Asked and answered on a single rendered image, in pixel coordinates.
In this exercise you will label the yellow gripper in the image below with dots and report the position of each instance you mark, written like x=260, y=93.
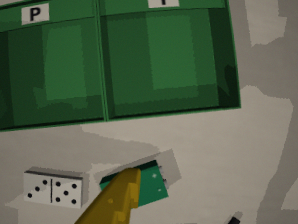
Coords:
x=113, y=204

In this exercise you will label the white domino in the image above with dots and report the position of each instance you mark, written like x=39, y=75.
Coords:
x=53, y=189

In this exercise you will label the green 9v battery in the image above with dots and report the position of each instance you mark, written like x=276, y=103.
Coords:
x=152, y=186

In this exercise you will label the black bolt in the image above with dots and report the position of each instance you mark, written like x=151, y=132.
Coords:
x=234, y=221

